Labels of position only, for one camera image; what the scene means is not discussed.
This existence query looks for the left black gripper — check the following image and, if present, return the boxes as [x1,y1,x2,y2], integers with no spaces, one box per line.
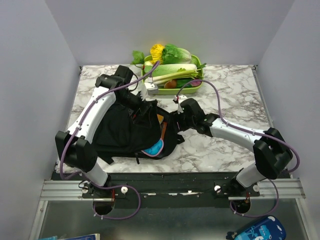
[116,89,153,129]

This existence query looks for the Roald Dahl Charlie book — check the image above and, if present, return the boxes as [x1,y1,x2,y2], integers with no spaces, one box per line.
[157,114,164,124]

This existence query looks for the black student backpack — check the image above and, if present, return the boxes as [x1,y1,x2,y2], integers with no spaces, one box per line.
[92,100,185,164]

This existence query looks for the pink pencil case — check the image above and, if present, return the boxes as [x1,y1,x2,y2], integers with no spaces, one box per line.
[141,139,164,157]

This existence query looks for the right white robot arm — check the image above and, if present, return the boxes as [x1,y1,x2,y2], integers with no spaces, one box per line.
[173,95,293,196]

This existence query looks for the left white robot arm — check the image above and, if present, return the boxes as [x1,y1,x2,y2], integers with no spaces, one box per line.
[55,62,160,198]

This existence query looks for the long white green cabbage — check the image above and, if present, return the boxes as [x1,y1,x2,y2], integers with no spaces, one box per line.
[147,64,198,78]

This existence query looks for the green leaf sprig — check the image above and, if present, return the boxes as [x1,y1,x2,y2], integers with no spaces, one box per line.
[130,50,145,65]

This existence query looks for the green celery stalks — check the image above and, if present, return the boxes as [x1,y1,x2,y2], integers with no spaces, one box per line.
[147,70,203,85]

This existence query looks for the green vegetable tray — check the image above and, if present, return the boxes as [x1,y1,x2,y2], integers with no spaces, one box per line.
[143,54,206,95]

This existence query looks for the yellow flower vegetable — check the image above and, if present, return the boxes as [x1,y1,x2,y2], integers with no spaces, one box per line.
[150,44,165,65]

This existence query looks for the green lettuce head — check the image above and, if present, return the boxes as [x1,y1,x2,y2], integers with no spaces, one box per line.
[161,44,192,64]

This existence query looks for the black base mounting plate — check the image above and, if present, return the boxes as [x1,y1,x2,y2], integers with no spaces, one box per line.
[82,172,260,209]

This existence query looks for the blue pencil case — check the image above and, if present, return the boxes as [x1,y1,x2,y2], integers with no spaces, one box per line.
[225,215,287,240]

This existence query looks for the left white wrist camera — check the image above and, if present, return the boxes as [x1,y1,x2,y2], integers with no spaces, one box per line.
[140,82,159,100]

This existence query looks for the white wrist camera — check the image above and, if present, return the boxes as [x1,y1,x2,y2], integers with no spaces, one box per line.
[173,94,188,114]
[140,82,159,100]

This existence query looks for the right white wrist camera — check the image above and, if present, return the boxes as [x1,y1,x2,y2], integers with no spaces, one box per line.
[173,94,188,114]

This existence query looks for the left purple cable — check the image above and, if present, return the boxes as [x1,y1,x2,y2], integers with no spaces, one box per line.
[59,60,161,220]

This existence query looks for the aluminium rail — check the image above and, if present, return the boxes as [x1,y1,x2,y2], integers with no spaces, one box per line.
[40,178,306,202]

